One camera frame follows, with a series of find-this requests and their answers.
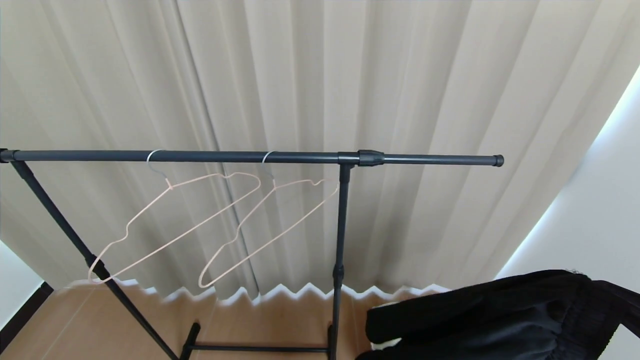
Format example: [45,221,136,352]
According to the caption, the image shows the beige curtain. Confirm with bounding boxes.
[0,0,640,301]

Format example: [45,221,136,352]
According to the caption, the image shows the black shorts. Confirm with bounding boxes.
[356,270,640,360]

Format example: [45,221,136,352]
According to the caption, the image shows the black clothes rack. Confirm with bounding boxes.
[0,148,505,360]

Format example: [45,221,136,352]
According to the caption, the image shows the pink clothes hanger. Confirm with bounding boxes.
[198,151,341,289]
[88,149,262,285]

